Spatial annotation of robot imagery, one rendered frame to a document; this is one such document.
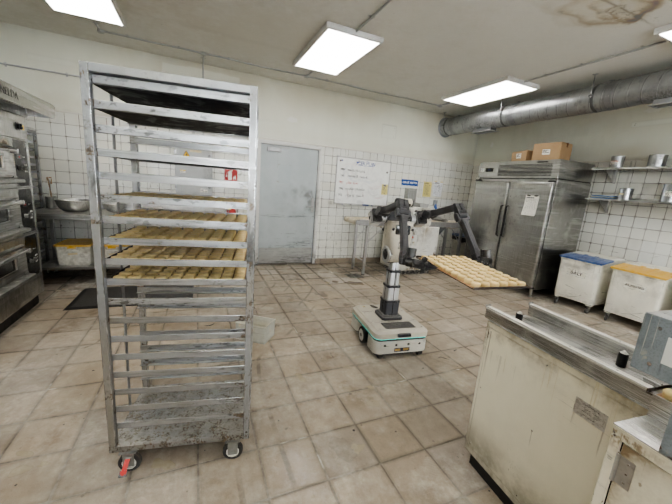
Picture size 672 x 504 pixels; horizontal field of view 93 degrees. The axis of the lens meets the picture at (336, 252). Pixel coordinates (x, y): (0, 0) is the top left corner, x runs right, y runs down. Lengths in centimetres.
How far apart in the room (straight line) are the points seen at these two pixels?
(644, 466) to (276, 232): 512
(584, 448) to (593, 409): 16
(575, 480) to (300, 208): 494
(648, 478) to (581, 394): 35
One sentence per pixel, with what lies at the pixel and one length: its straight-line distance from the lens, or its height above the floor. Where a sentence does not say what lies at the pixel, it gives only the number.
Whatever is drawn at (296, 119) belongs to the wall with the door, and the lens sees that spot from 569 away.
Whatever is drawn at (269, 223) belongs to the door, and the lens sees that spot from 558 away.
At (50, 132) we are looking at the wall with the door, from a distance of 567.
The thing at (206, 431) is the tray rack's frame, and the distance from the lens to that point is 200.
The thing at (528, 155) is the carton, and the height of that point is 215.
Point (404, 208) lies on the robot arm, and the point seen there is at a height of 132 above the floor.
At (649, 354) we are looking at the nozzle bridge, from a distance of 120.
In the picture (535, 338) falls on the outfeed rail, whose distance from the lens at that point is 166.
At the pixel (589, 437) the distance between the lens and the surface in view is 161.
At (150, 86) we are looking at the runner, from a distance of 159.
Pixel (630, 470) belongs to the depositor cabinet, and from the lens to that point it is 134.
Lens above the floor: 144
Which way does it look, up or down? 12 degrees down
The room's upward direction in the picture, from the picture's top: 5 degrees clockwise
